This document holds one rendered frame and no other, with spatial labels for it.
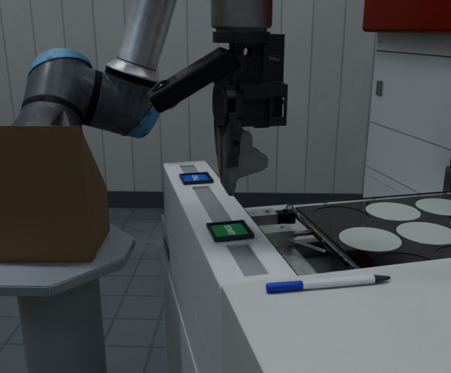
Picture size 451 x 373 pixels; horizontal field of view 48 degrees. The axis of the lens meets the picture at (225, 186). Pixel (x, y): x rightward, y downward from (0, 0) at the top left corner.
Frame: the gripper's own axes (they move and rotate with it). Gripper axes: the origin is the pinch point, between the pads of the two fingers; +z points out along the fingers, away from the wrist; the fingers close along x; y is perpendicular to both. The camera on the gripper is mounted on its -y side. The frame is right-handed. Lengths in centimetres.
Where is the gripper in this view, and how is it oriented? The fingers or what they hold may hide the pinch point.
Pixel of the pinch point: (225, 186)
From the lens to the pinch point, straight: 67.8
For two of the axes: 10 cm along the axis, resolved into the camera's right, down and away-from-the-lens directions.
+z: 0.0, 9.5, 3.0
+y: 9.7, -0.7, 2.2
